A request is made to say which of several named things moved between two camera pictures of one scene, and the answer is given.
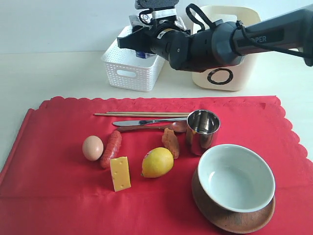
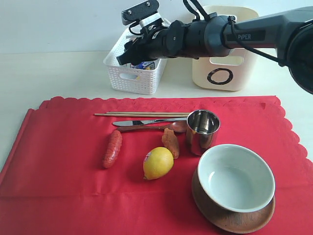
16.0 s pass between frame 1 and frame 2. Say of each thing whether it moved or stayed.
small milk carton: moved
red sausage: stayed
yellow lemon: stayed
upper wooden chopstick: stayed
